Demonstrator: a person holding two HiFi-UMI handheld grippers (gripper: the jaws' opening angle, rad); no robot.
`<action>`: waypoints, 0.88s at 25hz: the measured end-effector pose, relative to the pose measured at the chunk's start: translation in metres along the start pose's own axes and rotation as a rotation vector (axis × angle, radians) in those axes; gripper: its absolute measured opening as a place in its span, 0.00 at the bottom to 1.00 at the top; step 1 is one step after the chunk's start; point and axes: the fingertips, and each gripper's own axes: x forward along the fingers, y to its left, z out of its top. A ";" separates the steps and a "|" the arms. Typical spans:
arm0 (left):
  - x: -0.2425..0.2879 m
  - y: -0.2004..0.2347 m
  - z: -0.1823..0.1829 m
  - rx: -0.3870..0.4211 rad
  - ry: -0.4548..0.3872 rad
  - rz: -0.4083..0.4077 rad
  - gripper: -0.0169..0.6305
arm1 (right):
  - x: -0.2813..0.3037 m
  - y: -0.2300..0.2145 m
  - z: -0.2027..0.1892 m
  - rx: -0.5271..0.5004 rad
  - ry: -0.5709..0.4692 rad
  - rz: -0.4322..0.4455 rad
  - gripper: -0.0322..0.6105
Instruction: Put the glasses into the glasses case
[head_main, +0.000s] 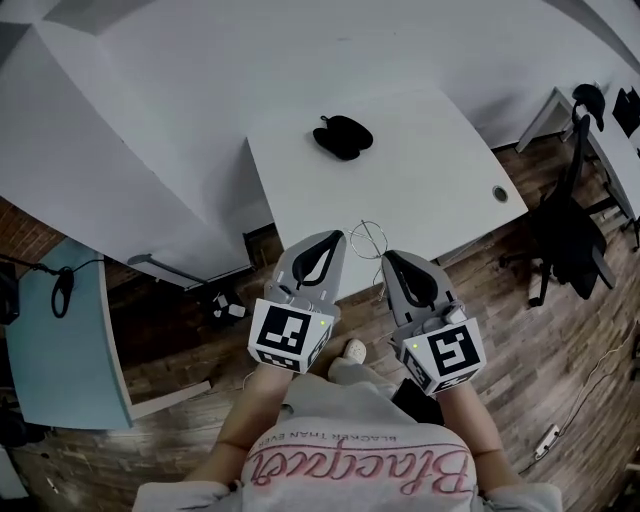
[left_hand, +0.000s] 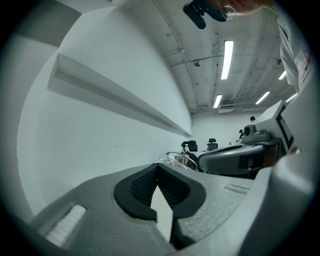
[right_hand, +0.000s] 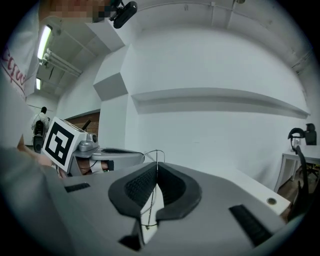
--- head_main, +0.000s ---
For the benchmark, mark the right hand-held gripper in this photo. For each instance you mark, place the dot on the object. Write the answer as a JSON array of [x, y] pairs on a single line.
[[450, 350]]

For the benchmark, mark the white power strip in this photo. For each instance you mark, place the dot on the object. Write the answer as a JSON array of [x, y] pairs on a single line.
[[546, 441]]

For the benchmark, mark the black box with white tags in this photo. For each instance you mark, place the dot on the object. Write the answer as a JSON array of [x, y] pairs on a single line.
[[225, 307]]

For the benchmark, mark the black mesh office chair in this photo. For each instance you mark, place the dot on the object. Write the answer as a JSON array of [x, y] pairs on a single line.
[[570, 235]]

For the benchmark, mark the person's left forearm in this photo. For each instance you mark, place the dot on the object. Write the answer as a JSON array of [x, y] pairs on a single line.
[[250, 410]]

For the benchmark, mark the light grey trousers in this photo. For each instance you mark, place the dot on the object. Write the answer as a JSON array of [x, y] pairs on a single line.
[[357, 375]]

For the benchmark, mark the white side desk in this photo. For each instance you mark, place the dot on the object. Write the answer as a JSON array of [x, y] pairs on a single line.
[[607, 160]]

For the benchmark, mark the light blue desk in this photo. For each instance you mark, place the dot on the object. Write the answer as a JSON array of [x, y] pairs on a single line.
[[65, 360]]

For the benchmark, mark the person's right forearm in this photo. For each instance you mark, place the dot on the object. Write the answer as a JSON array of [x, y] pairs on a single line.
[[475, 430]]

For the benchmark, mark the white shoe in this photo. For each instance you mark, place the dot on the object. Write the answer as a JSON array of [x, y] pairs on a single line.
[[356, 350]]

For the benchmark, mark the grey desk leg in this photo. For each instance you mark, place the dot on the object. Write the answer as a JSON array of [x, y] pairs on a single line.
[[165, 267]]

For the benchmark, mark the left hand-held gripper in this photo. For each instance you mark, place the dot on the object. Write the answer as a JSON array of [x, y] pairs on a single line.
[[280, 332]]

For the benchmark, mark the black glasses case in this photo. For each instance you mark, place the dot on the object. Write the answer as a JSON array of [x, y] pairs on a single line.
[[345, 137]]

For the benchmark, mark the grey shirt with pink print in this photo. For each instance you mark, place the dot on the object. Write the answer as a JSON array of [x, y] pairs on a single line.
[[360, 465]]

